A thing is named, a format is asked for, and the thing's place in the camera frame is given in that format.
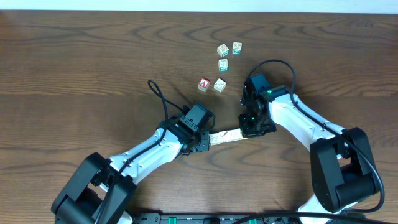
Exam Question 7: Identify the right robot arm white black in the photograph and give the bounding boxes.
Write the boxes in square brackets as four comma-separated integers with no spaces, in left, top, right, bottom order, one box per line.
[239,86,385,223]

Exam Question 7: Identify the wooden block green Z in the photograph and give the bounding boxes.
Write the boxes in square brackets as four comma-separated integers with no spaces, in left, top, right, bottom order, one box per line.
[232,42,242,55]

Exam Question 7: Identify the wooden block green L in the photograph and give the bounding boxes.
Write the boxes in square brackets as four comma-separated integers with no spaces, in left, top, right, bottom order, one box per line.
[218,59,229,72]

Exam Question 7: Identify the wooden block yellow W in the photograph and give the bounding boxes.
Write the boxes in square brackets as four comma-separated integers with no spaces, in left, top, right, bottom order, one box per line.
[213,78,226,93]

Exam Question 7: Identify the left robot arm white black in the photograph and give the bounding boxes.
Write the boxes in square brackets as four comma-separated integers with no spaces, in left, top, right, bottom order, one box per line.
[51,128,184,223]

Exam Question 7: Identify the wooden block red A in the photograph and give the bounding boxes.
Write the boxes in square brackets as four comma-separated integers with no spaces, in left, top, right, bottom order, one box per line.
[198,78,210,92]

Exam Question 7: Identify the wooden block green 4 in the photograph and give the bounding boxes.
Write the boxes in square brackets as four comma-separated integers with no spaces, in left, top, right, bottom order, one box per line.
[217,44,229,58]

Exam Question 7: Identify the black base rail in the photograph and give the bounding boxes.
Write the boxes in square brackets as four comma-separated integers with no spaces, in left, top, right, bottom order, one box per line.
[119,211,381,224]

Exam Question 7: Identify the wooden block bee picture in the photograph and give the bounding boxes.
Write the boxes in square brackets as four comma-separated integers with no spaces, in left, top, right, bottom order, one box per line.
[209,133,221,146]

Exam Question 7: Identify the wooden block blue X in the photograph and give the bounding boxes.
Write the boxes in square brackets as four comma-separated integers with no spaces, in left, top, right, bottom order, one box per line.
[219,131,233,143]

